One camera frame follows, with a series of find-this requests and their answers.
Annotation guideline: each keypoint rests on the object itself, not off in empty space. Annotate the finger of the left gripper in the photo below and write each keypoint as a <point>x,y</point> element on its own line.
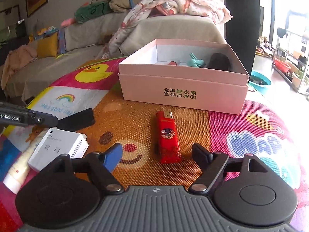
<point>40,118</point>

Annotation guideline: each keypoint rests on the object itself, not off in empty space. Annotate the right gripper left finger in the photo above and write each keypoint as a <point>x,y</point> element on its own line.
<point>67,191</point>

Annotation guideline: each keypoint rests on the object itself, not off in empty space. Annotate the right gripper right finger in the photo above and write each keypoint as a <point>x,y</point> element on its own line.
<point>244,190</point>

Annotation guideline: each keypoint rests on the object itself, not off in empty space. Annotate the black phone case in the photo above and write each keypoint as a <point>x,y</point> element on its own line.
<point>77,121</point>

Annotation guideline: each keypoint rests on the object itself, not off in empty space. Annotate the black cylindrical cup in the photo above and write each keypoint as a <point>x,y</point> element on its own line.
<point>219,61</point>

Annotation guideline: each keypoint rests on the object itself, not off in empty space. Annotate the teal plastic clip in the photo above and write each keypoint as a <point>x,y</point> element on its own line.
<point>194,62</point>

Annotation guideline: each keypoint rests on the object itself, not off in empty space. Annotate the white adapter box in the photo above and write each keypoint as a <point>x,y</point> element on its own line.
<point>57,142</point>

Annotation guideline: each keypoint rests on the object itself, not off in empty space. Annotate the cream lotion tube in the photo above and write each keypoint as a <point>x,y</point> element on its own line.
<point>18,172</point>

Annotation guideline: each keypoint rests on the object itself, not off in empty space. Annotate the yellow cushion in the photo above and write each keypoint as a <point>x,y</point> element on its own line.
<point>48,47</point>

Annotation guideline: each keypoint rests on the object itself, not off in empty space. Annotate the beige covered sofa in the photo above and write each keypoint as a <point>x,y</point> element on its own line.
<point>83,42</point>

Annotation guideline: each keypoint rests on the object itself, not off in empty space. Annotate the teal plastic basin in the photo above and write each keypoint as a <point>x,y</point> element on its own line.
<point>259,81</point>

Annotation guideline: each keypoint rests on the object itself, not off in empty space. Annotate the pink cardboard box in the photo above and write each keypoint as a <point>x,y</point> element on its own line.
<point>145,76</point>

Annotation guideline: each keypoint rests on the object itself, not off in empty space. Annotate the red plastic basin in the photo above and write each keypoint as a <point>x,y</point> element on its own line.
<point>282,66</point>

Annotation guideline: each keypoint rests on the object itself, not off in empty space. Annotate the green plush pillow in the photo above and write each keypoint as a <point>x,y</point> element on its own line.
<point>87,12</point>

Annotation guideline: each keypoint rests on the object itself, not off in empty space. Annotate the metal balcony shelf rack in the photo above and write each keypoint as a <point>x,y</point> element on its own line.
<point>292,48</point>

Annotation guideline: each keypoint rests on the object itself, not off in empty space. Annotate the beige pillow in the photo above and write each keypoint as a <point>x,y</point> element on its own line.
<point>130,1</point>

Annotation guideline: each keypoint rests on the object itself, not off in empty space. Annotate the floral pink blanket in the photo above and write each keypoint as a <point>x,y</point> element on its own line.
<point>215,10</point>

